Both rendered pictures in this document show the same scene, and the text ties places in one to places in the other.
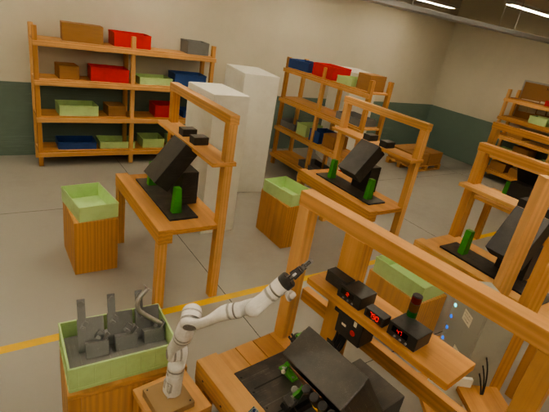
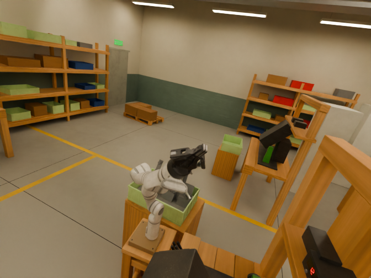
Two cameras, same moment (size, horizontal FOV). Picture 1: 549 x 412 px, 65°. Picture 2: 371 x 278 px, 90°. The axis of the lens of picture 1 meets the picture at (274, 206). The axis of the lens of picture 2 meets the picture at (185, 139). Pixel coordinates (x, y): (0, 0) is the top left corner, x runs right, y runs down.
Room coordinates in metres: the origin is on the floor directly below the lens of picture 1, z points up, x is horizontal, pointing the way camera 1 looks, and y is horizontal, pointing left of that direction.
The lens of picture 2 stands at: (1.26, -0.54, 2.16)
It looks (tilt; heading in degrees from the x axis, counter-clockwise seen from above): 22 degrees down; 55
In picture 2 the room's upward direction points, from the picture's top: 11 degrees clockwise
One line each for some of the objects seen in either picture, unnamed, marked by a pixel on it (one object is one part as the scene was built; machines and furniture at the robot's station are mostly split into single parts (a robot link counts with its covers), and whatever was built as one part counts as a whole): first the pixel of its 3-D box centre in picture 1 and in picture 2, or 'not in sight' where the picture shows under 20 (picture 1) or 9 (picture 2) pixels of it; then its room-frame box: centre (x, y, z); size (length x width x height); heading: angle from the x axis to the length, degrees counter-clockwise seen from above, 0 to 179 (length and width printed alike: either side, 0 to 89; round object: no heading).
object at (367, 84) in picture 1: (321, 126); not in sight; (8.21, -0.63, 1.13); 2.48 x 0.54 x 2.27; 37
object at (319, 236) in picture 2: (340, 279); (319, 249); (2.06, -0.43, 1.59); 0.15 x 0.07 x 0.07; 43
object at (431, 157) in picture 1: (414, 157); not in sight; (10.78, -3.28, 0.22); 1.20 x 0.81 x 0.44; 130
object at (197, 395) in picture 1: (171, 400); (150, 240); (1.76, 0.38, 0.83); 0.32 x 0.32 x 0.04; 43
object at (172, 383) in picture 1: (174, 379); (153, 226); (1.76, 0.37, 0.98); 0.09 x 0.09 x 0.17; 45
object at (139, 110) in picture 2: not in sight; (144, 112); (3.56, 5.68, 0.22); 1.20 x 0.81 x 0.44; 122
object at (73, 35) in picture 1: (128, 98); (289, 114); (7.69, 2.89, 1.14); 3.01 x 0.54 x 2.28; 127
